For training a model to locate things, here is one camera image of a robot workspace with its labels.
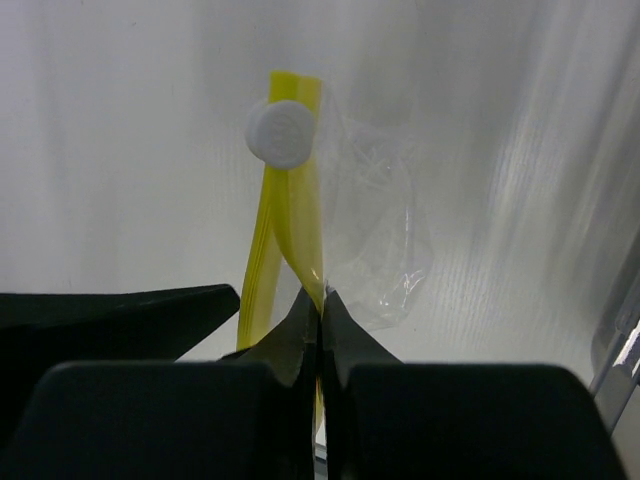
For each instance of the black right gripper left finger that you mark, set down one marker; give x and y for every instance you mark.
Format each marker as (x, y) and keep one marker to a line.
(290, 348)

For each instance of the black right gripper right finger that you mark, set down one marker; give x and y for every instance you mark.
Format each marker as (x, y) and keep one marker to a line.
(351, 357)

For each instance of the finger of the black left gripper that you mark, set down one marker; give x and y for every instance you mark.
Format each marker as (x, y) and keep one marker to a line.
(39, 331)

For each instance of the white bag zipper slider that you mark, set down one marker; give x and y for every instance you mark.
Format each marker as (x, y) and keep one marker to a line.
(280, 133)

